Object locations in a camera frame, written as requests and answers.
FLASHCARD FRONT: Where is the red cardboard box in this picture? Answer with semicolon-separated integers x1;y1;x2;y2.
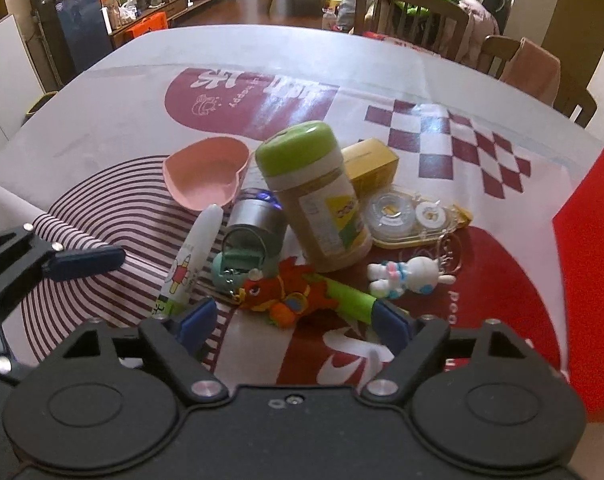
552;147;604;413

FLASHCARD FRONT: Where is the clear correction tape dispenser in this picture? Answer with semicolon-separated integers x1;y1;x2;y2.
364;185;475;251

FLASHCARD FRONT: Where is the yellow cardboard box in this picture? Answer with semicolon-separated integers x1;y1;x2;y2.
341;138;400;201

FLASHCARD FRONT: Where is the clear jar with silver cap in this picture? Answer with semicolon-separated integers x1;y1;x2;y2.
224;164;289;258

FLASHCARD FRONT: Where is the dark blue mini fridge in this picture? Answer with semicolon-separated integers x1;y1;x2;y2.
56;0;114;75

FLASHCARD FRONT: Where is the white cabinet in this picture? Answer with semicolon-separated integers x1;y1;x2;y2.
0;12;48;161

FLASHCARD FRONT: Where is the low wooden chair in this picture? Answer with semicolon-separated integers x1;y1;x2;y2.
479;35;597;128

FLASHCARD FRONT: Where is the pink towel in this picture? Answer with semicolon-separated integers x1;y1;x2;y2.
499;37;561;106

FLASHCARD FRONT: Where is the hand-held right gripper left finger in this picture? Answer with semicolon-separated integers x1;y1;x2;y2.
37;297;230;408

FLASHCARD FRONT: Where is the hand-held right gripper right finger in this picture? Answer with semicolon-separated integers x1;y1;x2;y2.
359;300;565;406

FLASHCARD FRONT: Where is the wooden tv cabinet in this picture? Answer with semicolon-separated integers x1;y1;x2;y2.
109;0;240;48

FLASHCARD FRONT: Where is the green lid plastic jar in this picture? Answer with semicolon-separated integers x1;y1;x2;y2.
254;121;373;273

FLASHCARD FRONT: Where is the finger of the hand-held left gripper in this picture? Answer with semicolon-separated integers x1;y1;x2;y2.
0;226;127;311

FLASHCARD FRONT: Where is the red patterned white tablecloth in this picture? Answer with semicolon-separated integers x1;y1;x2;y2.
0;24;604;413

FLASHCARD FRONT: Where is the white bunny keychain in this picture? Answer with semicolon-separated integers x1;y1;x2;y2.
367;230;465;301

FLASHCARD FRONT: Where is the green rimmed bin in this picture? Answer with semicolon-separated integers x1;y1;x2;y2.
24;91;58;122

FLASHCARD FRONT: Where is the orange plastic crate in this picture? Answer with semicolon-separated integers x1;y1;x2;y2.
126;12;169;43

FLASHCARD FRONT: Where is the white tube with cartoon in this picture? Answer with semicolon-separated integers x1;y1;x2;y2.
152;204;225;318

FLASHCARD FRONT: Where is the sofa with piled clothes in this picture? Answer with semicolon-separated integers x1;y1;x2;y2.
382;0;513;63

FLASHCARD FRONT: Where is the red horse plush toy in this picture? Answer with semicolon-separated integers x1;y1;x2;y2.
239;256;383;331

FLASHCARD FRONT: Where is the tall slatted wooden chair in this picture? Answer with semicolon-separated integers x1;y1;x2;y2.
354;0;470;61

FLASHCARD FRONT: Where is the pink heart-shaped bowl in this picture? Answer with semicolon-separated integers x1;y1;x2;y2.
163;136;253;211

